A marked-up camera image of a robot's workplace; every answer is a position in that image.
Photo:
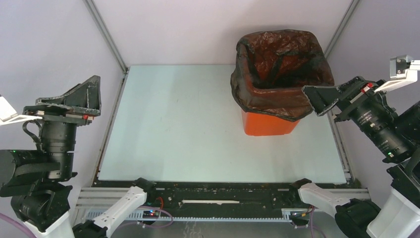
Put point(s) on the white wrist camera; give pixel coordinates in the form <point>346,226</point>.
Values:
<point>8,115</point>
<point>403,72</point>

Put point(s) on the white toothed cable duct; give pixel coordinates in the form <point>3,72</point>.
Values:
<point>139,215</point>

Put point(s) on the aluminium frame rail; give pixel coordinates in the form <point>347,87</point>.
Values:
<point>101,26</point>

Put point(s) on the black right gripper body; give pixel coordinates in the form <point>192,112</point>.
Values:
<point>360,99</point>

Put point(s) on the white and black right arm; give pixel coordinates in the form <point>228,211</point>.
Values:
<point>396,136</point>

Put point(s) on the orange plastic trash bin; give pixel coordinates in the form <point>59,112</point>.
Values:
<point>266,125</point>

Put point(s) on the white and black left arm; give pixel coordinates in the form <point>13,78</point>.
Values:
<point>35,180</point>

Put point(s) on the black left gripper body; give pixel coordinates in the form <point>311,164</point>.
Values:
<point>57,114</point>

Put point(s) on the black plastic trash bag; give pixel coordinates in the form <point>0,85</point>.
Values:
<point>271,69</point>

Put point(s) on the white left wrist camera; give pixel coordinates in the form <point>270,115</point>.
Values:
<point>8,115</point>

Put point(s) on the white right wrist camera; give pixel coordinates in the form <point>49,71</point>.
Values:
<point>403,72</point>

